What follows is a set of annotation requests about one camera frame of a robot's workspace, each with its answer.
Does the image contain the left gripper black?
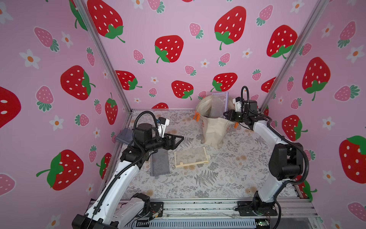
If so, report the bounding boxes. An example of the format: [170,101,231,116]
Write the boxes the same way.
[143,132,182,154]

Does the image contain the yellow-trim pouch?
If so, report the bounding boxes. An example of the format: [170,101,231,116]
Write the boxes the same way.
[174,147,210,168]

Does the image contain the grey mesh pouch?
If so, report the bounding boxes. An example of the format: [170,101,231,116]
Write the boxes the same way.
[150,149,170,177]
[116,128,133,145]

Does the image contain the purple mesh pouch back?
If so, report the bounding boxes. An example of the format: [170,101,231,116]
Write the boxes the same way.
[210,92,228,118]

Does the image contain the beige canvas bag orange handles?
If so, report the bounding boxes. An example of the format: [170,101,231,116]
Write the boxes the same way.
[193,95,237,149]

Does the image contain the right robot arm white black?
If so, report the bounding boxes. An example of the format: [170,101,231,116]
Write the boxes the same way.
[224,86,310,210]

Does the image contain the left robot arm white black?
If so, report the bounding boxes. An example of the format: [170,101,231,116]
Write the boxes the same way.
[71,111,184,229]

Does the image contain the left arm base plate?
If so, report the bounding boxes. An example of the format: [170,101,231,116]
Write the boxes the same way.
[134,201,164,218]

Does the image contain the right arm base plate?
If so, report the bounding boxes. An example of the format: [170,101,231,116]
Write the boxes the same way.
[234,201,278,216]

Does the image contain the aluminium frame rail front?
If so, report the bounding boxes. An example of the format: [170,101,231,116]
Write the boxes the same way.
[151,197,318,219]

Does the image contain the right frame post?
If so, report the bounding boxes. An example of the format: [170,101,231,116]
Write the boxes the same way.
[260,0,329,114]

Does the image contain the frame post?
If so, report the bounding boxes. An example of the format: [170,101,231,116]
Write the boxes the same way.
[260,0,329,114]
[75,1,132,114]

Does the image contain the left frame post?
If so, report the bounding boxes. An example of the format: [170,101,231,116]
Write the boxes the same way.
[75,1,132,114]

